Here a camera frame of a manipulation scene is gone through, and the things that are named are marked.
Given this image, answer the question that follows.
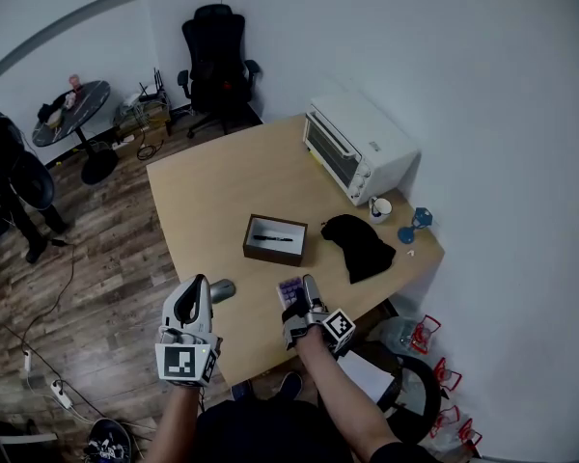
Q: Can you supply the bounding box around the white paper sheet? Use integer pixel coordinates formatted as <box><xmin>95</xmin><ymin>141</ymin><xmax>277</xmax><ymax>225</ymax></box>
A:
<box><xmin>336</xmin><ymin>351</ymin><xmax>397</xmax><ymax>404</ymax></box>

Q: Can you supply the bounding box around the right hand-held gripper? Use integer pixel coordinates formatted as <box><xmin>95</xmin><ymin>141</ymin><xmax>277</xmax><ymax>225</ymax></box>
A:
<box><xmin>281</xmin><ymin>274</ymin><xmax>357</xmax><ymax>360</ymax></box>

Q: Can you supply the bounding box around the black tray of gripper parts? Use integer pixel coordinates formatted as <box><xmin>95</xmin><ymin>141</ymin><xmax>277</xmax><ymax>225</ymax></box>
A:
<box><xmin>86</xmin><ymin>418</ymin><xmax>132</xmax><ymax>463</ymax></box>

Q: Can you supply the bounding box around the grey computer mouse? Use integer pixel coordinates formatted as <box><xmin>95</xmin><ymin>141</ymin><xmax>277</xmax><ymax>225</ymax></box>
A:
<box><xmin>207</xmin><ymin>278</ymin><xmax>236</xmax><ymax>304</ymax></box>

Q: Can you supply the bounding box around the black router with antennas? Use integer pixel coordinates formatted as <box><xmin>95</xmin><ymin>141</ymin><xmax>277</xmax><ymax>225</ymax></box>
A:
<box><xmin>138</xmin><ymin>68</ymin><xmax>169</xmax><ymax>103</ymax></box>

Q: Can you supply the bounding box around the white toaster oven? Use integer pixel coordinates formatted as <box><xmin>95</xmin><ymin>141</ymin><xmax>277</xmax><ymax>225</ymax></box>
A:
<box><xmin>302</xmin><ymin>93</ymin><xmax>421</xmax><ymax>206</ymax></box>

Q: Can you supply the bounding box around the person's left blue shoe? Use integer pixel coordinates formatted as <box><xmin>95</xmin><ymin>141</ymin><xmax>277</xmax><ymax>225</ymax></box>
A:
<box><xmin>230</xmin><ymin>379</ymin><xmax>255</xmax><ymax>402</ymax></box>

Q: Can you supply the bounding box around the person's left forearm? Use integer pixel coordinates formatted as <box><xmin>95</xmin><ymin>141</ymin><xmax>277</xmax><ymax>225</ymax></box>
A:
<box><xmin>144</xmin><ymin>383</ymin><xmax>204</xmax><ymax>463</ymax></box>

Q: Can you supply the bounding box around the round black marble table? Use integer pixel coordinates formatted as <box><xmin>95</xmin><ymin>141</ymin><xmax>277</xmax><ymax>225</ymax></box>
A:
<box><xmin>32</xmin><ymin>79</ymin><xmax>120</xmax><ymax>186</ymax></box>

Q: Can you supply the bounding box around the black oval tray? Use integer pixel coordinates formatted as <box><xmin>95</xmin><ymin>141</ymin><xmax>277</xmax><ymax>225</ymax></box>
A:
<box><xmin>9</xmin><ymin>150</ymin><xmax>56</xmax><ymax>210</ymax></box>

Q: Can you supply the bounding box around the brown box with white lining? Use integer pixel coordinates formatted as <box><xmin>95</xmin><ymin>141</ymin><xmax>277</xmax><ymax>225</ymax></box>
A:
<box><xmin>242</xmin><ymin>213</ymin><xmax>309</xmax><ymax>268</ymax></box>

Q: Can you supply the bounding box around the person's right forearm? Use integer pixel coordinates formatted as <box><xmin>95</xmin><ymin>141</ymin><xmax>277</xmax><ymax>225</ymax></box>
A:
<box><xmin>293</xmin><ymin>328</ymin><xmax>401</xmax><ymax>452</ymax></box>

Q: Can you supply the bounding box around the blue lantern ornament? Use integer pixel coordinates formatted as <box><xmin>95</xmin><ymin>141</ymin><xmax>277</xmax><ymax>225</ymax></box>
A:
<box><xmin>398</xmin><ymin>206</ymin><xmax>434</xmax><ymax>245</ymax></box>

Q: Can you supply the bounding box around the person's black clothing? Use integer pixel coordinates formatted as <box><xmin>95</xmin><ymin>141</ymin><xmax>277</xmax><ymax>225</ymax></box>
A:
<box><xmin>192</xmin><ymin>397</ymin><xmax>440</xmax><ymax>463</ymax></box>

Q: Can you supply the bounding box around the black office chair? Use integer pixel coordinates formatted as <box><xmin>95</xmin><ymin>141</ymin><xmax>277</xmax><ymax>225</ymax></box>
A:
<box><xmin>177</xmin><ymin>3</ymin><xmax>262</xmax><ymax>140</ymax></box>

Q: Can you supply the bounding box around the low shelf with boxes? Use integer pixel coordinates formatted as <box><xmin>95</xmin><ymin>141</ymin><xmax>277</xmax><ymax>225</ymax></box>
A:
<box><xmin>113</xmin><ymin>92</ymin><xmax>173</xmax><ymax>139</ymax></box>

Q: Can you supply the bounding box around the black bundle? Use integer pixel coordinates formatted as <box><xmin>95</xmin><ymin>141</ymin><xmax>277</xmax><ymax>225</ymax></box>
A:
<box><xmin>37</xmin><ymin>102</ymin><xmax>67</xmax><ymax>123</ymax></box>

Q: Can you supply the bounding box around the white mug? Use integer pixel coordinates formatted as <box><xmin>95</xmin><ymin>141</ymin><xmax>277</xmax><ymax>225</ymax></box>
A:
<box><xmin>368</xmin><ymin>195</ymin><xmax>394</xmax><ymax>225</ymax></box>

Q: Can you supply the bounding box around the round black bin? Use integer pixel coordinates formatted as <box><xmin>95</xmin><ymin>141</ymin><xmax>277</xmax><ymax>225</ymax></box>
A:
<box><xmin>366</xmin><ymin>342</ymin><xmax>443</xmax><ymax>446</ymax></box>

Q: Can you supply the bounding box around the grey furniture frame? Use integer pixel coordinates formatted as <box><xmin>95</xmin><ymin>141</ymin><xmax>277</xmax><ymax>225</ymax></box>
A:
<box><xmin>0</xmin><ymin>410</ymin><xmax>59</xmax><ymax>463</ymax></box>

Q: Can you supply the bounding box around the black cloth bag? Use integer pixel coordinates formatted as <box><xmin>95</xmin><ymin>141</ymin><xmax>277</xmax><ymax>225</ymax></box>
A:
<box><xmin>320</xmin><ymin>213</ymin><xmax>397</xmax><ymax>286</ymax></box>

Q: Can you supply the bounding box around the coiled black cable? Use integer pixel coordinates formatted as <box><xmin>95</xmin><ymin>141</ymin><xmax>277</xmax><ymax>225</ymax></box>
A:
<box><xmin>136</xmin><ymin>137</ymin><xmax>165</xmax><ymax>161</ymax></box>

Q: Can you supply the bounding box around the person's right blue shoe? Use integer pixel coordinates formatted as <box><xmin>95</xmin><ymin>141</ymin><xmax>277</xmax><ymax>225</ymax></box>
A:
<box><xmin>278</xmin><ymin>371</ymin><xmax>304</xmax><ymax>399</ymax></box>

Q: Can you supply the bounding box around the purple and white keypad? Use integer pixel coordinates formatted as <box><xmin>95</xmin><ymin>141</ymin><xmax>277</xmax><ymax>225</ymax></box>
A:
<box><xmin>275</xmin><ymin>277</ymin><xmax>304</xmax><ymax>309</ymax></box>

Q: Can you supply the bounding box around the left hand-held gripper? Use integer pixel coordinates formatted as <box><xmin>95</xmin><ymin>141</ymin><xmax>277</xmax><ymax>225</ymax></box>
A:
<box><xmin>153</xmin><ymin>274</ymin><xmax>222</xmax><ymax>388</ymax></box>

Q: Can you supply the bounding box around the person's blue shoe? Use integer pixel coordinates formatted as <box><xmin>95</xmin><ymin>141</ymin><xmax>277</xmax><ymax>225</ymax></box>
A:
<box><xmin>230</xmin><ymin>379</ymin><xmax>255</xmax><ymax>402</ymax></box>
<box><xmin>278</xmin><ymin>371</ymin><xmax>304</xmax><ymax>399</ymax></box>

